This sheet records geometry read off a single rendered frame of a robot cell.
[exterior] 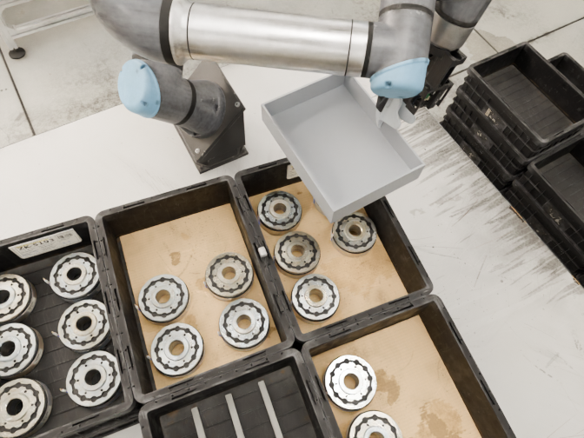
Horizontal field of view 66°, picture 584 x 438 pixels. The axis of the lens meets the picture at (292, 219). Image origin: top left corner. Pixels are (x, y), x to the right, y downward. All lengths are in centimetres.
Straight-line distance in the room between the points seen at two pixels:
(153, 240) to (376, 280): 51
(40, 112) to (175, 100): 151
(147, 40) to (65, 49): 214
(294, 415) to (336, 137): 55
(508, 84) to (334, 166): 125
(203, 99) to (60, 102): 148
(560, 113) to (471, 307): 103
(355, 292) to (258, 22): 61
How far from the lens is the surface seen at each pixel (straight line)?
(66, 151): 144
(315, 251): 101
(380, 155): 92
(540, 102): 204
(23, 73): 277
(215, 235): 106
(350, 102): 99
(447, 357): 101
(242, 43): 66
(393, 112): 88
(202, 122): 118
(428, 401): 101
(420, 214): 130
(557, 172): 202
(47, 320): 108
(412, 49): 66
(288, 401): 96
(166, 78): 110
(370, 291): 103
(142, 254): 107
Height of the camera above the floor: 178
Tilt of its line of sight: 63 degrees down
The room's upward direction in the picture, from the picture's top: 7 degrees clockwise
